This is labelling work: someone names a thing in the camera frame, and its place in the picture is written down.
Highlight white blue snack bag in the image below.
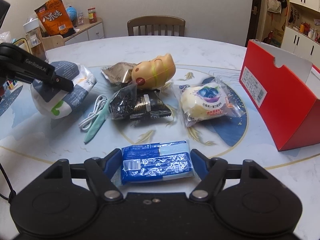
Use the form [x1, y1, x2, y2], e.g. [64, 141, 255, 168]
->
[30, 61, 97, 119]

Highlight blue tissue pack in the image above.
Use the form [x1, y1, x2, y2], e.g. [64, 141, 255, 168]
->
[111, 140, 195, 186]

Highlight white usb cable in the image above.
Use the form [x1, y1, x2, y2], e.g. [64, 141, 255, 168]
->
[78, 94, 109, 132]

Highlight gold silver snack wrapper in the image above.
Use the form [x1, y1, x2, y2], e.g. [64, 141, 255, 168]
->
[101, 62, 136, 85]

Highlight clear bag black contents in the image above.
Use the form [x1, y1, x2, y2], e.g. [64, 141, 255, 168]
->
[108, 83, 137, 120]

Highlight blueberry bread packet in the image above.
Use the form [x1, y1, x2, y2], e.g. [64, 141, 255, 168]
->
[177, 76, 245, 127]

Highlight black gold cookie pack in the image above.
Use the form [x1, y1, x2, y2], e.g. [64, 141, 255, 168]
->
[129, 89, 171, 121]

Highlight yellow spotted pig toy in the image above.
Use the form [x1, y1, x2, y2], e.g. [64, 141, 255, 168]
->
[131, 54, 176, 90]

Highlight rubik's cube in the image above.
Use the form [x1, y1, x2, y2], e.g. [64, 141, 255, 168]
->
[3, 80, 18, 90]

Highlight glass water bottle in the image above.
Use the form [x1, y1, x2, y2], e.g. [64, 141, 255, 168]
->
[23, 18, 48, 62]

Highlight white side cabinet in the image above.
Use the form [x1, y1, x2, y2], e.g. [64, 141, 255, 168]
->
[42, 17, 106, 51]

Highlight orange snack bag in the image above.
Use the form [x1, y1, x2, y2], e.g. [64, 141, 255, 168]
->
[35, 0, 75, 38]

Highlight blue globe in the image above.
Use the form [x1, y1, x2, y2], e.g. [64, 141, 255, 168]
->
[66, 6, 78, 21]

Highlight red sauce jar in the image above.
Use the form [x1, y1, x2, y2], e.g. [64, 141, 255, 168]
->
[87, 7, 97, 23]

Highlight brown wooden chair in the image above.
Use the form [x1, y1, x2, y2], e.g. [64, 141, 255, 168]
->
[127, 15, 186, 37]

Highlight red cardboard box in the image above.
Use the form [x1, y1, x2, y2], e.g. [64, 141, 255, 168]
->
[239, 40, 320, 151]

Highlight white cupboard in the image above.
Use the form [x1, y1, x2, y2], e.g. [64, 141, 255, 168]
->
[281, 0, 319, 67]

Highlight black cable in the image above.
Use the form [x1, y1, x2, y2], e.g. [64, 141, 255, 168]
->
[0, 163, 17, 203]

